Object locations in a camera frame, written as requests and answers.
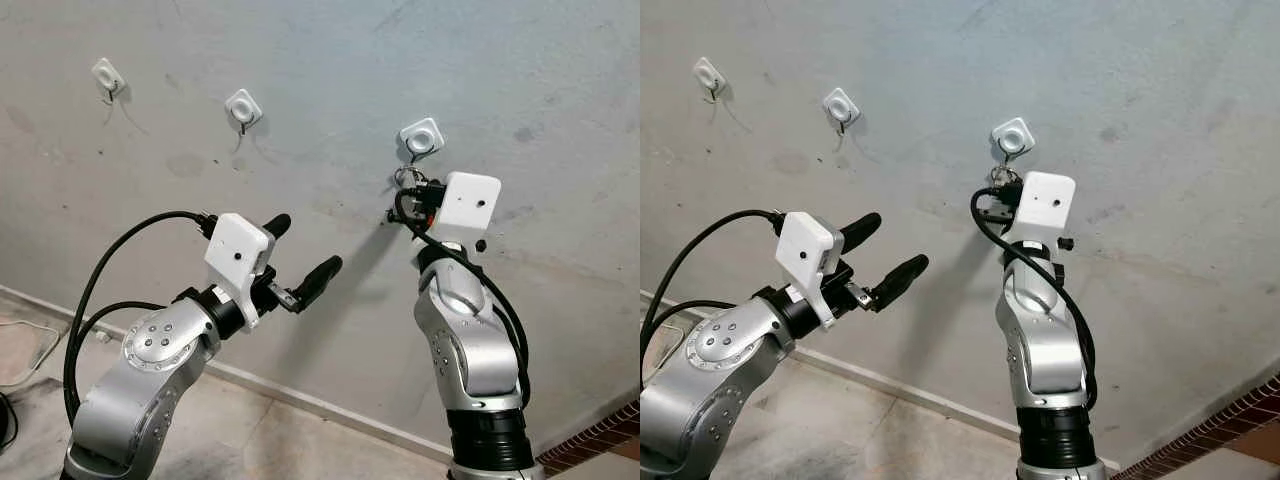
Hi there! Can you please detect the red brick edging strip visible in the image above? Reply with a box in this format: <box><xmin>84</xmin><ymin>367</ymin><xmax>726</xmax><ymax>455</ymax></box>
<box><xmin>1110</xmin><ymin>374</ymin><xmax>1280</xmax><ymax>480</ymax></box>
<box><xmin>534</xmin><ymin>400</ymin><xmax>641</xmax><ymax>477</ymax></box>

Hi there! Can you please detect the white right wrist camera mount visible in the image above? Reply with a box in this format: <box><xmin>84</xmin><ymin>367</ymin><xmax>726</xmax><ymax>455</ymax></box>
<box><xmin>1002</xmin><ymin>170</ymin><xmax>1077</xmax><ymax>253</ymax></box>
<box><xmin>428</xmin><ymin>171</ymin><xmax>503</xmax><ymax>251</ymax></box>

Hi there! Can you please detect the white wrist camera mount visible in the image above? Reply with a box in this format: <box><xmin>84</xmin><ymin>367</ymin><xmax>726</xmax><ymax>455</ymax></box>
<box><xmin>1002</xmin><ymin>170</ymin><xmax>1077</xmax><ymax>253</ymax></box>
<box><xmin>204</xmin><ymin>212</ymin><xmax>277</xmax><ymax>333</ymax></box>
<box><xmin>428</xmin><ymin>171</ymin><xmax>503</xmax><ymax>251</ymax></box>
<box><xmin>776</xmin><ymin>211</ymin><xmax>843</xmax><ymax>331</ymax></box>

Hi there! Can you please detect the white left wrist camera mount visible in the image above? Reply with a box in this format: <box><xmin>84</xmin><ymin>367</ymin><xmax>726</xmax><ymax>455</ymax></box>
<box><xmin>204</xmin><ymin>212</ymin><xmax>277</xmax><ymax>333</ymax></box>
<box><xmin>776</xmin><ymin>211</ymin><xmax>843</xmax><ymax>331</ymax></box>

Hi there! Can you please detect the white wall hook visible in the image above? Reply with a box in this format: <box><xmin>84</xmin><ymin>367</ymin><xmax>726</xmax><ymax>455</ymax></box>
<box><xmin>990</xmin><ymin>116</ymin><xmax>1037</xmax><ymax>163</ymax></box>
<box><xmin>91</xmin><ymin>57</ymin><xmax>127</xmax><ymax>103</ymax></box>
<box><xmin>692</xmin><ymin>56</ymin><xmax>729</xmax><ymax>103</ymax></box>
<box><xmin>398</xmin><ymin>117</ymin><xmax>446</xmax><ymax>164</ymax></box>
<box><xmin>224</xmin><ymin>88</ymin><xmax>264</xmax><ymax>133</ymax></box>
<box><xmin>822</xmin><ymin>86</ymin><xmax>862</xmax><ymax>133</ymax></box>

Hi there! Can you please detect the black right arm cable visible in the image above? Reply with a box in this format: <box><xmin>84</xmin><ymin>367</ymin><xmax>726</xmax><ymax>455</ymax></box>
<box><xmin>394</xmin><ymin>188</ymin><xmax>532</xmax><ymax>409</ymax></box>
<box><xmin>969</xmin><ymin>186</ymin><xmax>1099</xmax><ymax>409</ymax></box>

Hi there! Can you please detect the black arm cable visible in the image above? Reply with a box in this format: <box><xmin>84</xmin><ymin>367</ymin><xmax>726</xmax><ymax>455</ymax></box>
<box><xmin>640</xmin><ymin>297</ymin><xmax>739</xmax><ymax>343</ymax></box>
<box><xmin>969</xmin><ymin>186</ymin><xmax>1099</xmax><ymax>409</ymax></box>
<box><xmin>640</xmin><ymin>207</ymin><xmax>787</xmax><ymax>363</ymax></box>
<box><xmin>70</xmin><ymin>299</ymin><xmax>169</xmax><ymax>353</ymax></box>
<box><xmin>62</xmin><ymin>209</ymin><xmax>219</xmax><ymax>425</ymax></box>
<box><xmin>394</xmin><ymin>188</ymin><xmax>532</xmax><ymax>409</ymax></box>

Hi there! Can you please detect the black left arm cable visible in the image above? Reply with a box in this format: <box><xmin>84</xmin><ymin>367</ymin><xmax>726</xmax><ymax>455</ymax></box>
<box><xmin>640</xmin><ymin>207</ymin><xmax>787</xmax><ymax>363</ymax></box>
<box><xmin>62</xmin><ymin>209</ymin><xmax>219</xmax><ymax>425</ymax></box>
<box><xmin>640</xmin><ymin>297</ymin><xmax>739</xmax><ymax>343</ymax></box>
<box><xmin>70</xmin><ymin>299</ymin><xmax>169</xmax><ymax>353</ymax></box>

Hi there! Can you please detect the white floor cable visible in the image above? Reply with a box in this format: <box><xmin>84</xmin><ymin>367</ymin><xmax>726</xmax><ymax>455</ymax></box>
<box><xmin>0</xmin><ymin>318</ymin><xmax>63</xmax><ymax>389</ymax></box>

